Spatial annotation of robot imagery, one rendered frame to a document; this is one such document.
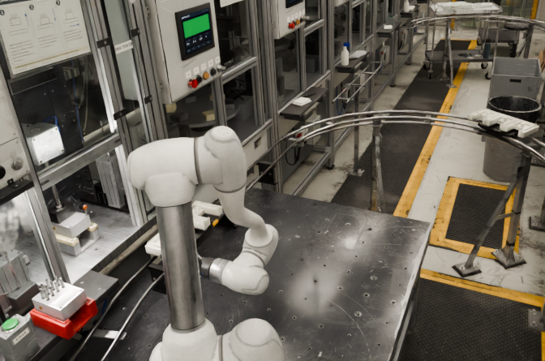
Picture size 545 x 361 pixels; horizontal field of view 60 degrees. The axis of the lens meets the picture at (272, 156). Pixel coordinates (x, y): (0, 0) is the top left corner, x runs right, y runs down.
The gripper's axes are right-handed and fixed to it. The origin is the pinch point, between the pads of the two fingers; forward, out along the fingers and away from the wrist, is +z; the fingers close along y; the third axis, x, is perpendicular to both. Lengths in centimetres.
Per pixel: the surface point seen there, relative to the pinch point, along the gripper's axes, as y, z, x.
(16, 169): 53, 19, 35
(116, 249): 2.3, 20.5, 6.5
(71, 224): 14.9, 33.8, 12.6
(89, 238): 4.3, 33.9, 6.6
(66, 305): 13.2, 3.1, 43.9
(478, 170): -88, -99, -279
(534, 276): -88, -141, -153
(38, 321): 6, 14, 48
